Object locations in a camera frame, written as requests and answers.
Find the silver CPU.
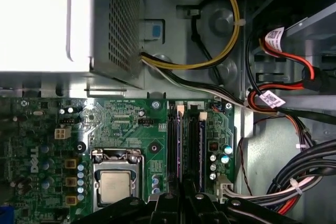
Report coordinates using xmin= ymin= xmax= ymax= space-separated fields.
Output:
xmin=100 ymin=170 xmax=132 ymax=206

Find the metal CPU socket cover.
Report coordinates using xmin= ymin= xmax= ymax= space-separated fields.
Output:
xmin=90 ymin=149 xmax=145 ymax=210

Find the black RAM slot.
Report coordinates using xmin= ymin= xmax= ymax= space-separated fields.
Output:
xmin=188 ymin=105 xmax=197 ymax=183
xmin=167 ymin=102 xmax=175 ymax=180

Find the thin wire locking lever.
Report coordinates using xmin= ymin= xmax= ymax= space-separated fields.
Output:
xmin=130 ymin=150 xmax=146 ymax=192

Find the black open PC case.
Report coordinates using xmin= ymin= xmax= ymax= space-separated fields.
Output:
xmin=0 ymin=0 xmax=336 ymax=224

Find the thick black cable bundle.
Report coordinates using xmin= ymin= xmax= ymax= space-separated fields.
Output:
xmin=264 ymin=139 xmax=336 ymax=209

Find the grey power supply unit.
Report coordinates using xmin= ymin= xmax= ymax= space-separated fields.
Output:
xmin=0 ymin=0 xmax=145 ymax=90

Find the red black labelled cable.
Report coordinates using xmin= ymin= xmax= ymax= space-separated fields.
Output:
xmin=246 ymin=26 xmax=329 ymax=116

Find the green Dell motherboard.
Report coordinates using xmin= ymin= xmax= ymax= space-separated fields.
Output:
xmin=0 ymin=97 xmax=237 ymax=224

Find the black white cable bundle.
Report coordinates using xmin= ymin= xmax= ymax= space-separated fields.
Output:
xmin=141 ymin=57 xmax=249 ymax=110

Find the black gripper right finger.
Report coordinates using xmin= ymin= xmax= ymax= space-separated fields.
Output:
xmin=183 ymin=178 xmax=298 ymax=224

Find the yellow black power cable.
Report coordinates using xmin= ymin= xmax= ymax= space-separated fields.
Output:
xmin=141 ymin=0 xmax=241 ymax=70

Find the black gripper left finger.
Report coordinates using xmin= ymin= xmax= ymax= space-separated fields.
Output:
xmin=71 ymin=176 xmax=182 ymax=224

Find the blue RAM stick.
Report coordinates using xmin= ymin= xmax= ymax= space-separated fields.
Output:
xmin=176 ymin=110 xmax=183 ymax=183

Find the silver optical drive cage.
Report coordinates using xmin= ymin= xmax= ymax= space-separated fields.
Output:
xmin=244 ymin=0 xmax=336 ymax=95

